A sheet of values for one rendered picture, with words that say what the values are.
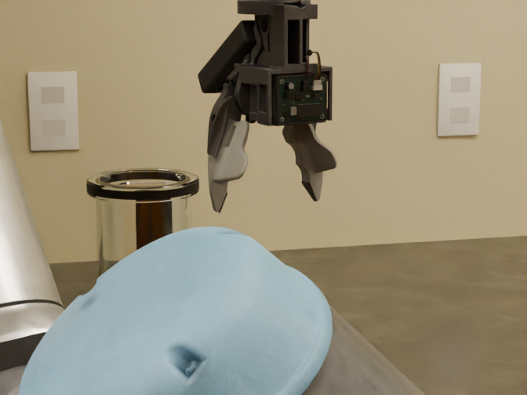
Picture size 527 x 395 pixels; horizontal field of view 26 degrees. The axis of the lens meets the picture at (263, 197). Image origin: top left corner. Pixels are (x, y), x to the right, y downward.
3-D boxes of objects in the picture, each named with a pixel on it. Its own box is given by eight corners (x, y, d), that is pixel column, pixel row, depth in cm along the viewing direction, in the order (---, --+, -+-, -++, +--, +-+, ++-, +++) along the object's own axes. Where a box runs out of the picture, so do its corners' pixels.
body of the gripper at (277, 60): (265, 133, 106) (265, 1, 104) (223, 122, 114) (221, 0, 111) (334, 127, 110) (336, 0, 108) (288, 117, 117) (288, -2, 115)
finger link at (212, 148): (201, 150, 110) (238, 67, 111) (194, 149, 112) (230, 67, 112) (241, 168, 113) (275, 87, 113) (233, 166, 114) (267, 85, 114)
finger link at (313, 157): (339, 209, 114) (303, 130, 110) (308, 199, 119) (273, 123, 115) (362, 192, 115) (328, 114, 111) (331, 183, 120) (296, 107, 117)
